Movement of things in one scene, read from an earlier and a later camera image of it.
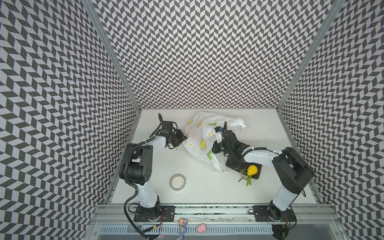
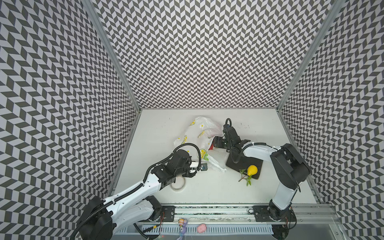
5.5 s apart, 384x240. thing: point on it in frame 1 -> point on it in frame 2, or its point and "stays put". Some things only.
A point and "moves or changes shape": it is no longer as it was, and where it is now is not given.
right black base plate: x=262 y=214 stays put
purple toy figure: x=182 y=227 stays put
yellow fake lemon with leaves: x=251 y=170 stays put
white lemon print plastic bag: x=199 y=128 moves or changes shape
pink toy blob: x=201 y=228 stays put
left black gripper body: x=177 y=138 -> x=185 y=171
